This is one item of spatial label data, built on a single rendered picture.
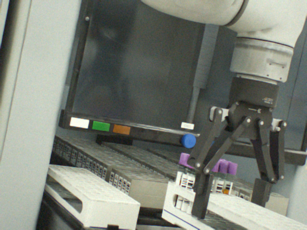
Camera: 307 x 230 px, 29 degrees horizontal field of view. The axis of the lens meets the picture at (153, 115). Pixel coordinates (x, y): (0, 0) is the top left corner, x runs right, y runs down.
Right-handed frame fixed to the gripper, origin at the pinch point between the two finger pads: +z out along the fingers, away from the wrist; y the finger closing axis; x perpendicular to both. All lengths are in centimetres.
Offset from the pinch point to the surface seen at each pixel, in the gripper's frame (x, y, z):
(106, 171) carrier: 46.5, -1.6, 5.3
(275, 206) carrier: 33.1, 36.6, 6.1
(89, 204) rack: 17.9, -16.0, 6.3
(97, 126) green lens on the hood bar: 31.5, -12.1, -5.9
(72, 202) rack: 35.4, -12.4, 10.5
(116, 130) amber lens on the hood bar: 31.6, -7.8, -5.9
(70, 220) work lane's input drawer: 23.2, -16.9, 10.8
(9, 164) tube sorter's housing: 34.2, -26.9, 4.0
